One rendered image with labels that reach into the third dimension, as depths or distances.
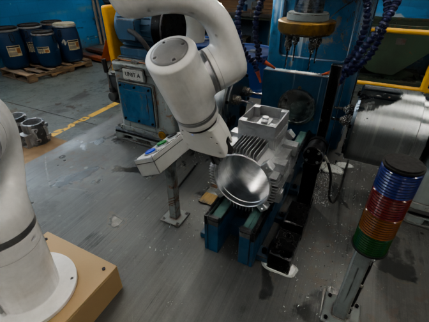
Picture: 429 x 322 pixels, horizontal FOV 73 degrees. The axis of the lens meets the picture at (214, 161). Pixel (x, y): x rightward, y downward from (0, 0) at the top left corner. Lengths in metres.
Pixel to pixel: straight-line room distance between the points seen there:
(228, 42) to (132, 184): 0.76
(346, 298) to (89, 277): 0.57
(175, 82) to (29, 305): 0.52
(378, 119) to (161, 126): 0.79
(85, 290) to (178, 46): 0.54
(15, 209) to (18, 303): 0.21
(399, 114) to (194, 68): 0.67
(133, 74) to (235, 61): 0.78
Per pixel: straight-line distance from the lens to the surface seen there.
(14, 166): 0.62
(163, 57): 0.47
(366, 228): 0.58
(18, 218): 0.60
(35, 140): 3.03
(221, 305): 0.77
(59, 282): 0.76
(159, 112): 1.22
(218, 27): 0.47
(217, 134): 0.57
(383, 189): 0.53
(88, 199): 1.11
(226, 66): 0.49
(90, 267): 0.78
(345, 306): 0.76
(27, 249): 0.64
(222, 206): 0.82
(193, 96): 0.49
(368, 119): 0.97
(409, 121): 0.98
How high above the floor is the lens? 1.46
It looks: 33 degrees down
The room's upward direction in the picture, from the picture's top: straight up
